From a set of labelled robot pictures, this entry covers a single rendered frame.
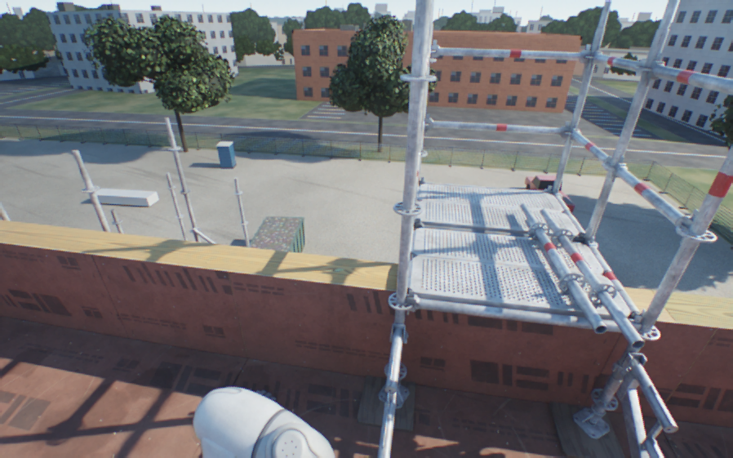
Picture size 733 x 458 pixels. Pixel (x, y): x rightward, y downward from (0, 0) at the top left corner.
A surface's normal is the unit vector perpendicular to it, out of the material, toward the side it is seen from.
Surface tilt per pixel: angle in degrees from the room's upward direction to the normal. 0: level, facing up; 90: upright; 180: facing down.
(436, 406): 0
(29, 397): 0
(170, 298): 90
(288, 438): 27
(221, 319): 90
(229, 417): 18
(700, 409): 90
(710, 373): 90
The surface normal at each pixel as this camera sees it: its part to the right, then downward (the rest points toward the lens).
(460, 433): 0.01, -0.87
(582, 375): -0.17, 0.49
